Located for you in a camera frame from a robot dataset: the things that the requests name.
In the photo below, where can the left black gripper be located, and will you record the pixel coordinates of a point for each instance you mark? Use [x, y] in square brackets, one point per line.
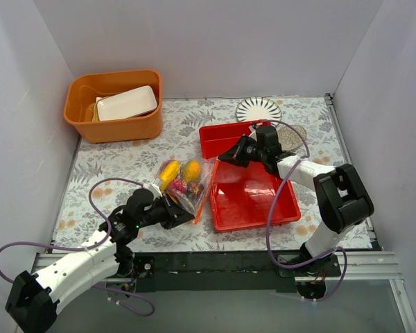
[168, 213]

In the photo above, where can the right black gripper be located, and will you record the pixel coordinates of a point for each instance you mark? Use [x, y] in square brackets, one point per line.
[245, 152]

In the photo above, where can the orange fruit toy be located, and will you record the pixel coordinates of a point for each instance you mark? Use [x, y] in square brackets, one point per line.
[172, 197]

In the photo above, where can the red apple toy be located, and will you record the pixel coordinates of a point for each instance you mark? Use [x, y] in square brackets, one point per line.
[178, 187]

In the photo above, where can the clear zip top bag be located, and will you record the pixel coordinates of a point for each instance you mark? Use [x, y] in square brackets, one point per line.
[187, 183]

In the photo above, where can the yellow corn cob toy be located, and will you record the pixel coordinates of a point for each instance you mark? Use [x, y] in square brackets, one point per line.
[169, 172]

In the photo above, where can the yellow orange mango toy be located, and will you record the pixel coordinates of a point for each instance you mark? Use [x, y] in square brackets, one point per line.
[191, 171]

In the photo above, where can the dark purple fruit toy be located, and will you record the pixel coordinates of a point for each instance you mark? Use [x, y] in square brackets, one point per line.
[195, 189]

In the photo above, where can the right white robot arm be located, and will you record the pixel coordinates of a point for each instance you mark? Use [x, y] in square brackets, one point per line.
[342, 198]

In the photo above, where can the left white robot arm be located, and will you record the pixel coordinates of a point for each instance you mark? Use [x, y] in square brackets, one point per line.
[36, 299]

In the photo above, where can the red plastic tray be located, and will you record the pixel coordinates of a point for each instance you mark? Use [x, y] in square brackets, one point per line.
[240, 197]

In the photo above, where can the striped round plate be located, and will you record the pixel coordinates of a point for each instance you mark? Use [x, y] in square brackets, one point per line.
[257, 108]

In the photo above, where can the speckled grey round dish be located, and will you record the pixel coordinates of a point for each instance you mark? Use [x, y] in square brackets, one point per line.
[289, 139]

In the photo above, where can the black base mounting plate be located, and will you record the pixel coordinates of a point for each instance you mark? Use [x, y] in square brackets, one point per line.
[146, 279]

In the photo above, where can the white rectangular dish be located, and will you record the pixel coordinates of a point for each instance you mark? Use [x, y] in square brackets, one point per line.
[132, 103]

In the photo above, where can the yellow item in tub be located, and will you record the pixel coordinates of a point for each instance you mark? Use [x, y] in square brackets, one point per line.
[91, 113]

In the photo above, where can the orange plastic tub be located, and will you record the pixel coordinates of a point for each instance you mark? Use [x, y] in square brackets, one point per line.
[83, 92]

